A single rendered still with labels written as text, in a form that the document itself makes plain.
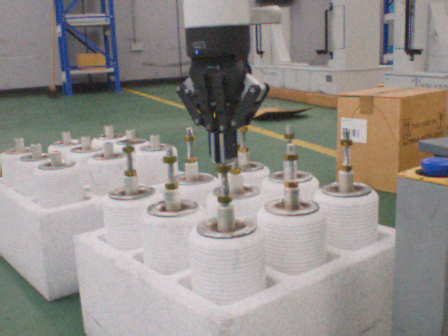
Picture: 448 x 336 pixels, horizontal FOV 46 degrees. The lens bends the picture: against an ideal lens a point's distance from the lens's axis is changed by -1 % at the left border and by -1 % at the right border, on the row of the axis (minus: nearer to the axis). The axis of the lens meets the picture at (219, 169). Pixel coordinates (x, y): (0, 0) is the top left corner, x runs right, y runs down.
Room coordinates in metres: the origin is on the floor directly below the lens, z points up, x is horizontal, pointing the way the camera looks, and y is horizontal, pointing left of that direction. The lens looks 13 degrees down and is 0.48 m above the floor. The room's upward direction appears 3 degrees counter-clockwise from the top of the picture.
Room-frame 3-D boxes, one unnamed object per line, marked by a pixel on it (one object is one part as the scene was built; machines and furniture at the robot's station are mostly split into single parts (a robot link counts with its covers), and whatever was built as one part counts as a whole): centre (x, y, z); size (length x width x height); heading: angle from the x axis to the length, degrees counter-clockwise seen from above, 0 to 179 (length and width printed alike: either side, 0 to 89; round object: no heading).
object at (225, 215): (0.63, -0.01, 0.26); 0.02 x 0.02 x 0.03
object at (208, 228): (0.63, -0.01, 0.25); 0.08 x 0.08 x 0.01
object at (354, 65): (4.71, -0.87, 0.45); 1.61 x 0.57 x 0.74; 20
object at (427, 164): (0.62, -0.26, 0.32); 0.04 x 0.04 x 0.02
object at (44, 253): (1.23, 0.31, 0.09); 0.39 x 0.39 x 0.18; 37
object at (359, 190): (0.78, -0.19, 0.25); 0.08 x 0.08 x 0.01
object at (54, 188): (1.06, 0.33, 0.16); 0.10 x 0.10 x 0.18
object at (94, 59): (6.46, 1.46, 0.36); 0.31 x 0.25 x 0.20; 110
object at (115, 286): (0.80, -0.03, 0.09); 0.39 x 0.39 x 0.18; 38
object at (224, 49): (0.63, -0.01, 0.46); 0.08 x 0.08 x 0.09
